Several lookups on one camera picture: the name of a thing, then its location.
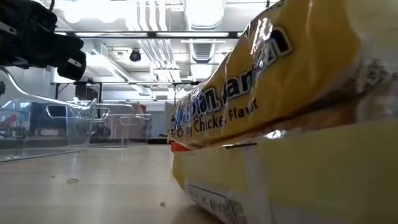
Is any yellow Maruchan ramen pack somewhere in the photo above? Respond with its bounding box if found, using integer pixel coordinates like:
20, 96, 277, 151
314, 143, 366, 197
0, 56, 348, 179
172, 119, 398, 224
167, 0, 398, 153

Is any clear plastic bin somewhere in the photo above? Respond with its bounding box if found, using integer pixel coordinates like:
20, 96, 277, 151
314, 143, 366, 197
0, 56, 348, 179
0, 65, 98, 162
77, 103, 153, 147

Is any black overhead beam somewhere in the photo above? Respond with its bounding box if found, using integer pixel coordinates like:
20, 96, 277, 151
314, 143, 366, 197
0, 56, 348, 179
54, 30, 244, 40

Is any red spicy noodle pack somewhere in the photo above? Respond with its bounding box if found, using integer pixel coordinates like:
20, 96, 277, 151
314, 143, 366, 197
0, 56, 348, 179
170, 141, 191, 153

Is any black ceiling spotlight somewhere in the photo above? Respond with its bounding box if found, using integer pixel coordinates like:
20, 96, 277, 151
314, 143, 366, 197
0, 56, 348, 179
129, 49, 142, 63

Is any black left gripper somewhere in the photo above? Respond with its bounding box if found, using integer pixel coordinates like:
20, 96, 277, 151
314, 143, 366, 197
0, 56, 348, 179
0, 0, 87, 81

